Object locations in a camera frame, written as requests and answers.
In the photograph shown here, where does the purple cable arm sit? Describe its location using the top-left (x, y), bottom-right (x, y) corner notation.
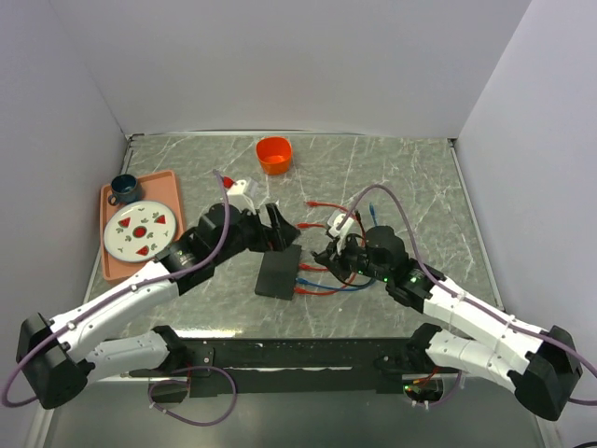
top-left (338, 184), bottom-right (597, 407)
top-left (1, 168), bottom-right (238, 427)

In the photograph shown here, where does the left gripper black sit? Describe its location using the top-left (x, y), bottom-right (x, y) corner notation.
top-left (213, 202), bottom-right (299, 264)

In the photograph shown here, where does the dark blue mug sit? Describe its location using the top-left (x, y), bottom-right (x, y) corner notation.
top-left (107, 174), bottom-right (141, 206)

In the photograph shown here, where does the aluminium frame rail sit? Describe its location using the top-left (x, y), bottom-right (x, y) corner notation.
top-left (45, 279), bottom-right (542, 384)

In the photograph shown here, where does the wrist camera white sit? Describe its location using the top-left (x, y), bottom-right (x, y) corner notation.
top-left (326, 209), bottom-right (356, 253)
top-left (227, 177), bottom-right (258, 213)

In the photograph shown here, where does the white plate watermelon pattern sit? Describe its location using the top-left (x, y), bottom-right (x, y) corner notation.
top-left (103, 201), bottom-right (177, 263)

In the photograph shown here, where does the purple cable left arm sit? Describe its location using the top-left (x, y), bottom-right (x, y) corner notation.
top-left (1, 168), bottom-right (238, 427)

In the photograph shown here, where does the orange plastic cup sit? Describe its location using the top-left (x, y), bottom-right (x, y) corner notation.
top-left (256, 136), bottom-right (293, 175)

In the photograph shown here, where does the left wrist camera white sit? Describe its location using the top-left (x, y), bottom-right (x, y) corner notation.
top-left (227, 177), bottom-right (258, 213)

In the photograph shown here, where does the pink plastic tray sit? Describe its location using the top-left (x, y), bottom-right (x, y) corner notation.
top-left (100, 170), bottom-right (186, 285)

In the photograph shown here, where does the black network switch box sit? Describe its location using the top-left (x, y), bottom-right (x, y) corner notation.
top-left (254, 245), bottom-right (302, 301)

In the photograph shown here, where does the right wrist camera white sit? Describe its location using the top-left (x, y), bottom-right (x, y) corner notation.
top-left (326, 209), bottom-right (356, 253)

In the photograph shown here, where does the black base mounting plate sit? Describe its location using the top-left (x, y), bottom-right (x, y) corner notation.
top-left (131, 338), bottom-right (437, 398)

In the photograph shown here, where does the blue ethernet cable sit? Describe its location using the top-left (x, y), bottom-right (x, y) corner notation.
top-left (296, 203), bottom-right (380, 293)

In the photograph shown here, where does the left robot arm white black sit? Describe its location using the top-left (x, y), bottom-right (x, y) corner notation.
top-left (16, 203), bottom-right (300, 410)

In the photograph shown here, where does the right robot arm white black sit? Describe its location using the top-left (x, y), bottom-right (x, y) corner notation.
top-left (313, 226), bottom-right (583, 421)

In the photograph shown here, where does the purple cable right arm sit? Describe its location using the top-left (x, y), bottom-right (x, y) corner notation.
top-left (338, 184), bottom-right (597, 407)

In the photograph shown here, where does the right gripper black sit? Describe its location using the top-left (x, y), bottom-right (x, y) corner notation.
top-left (316, 231), bottom-right (391, 282)

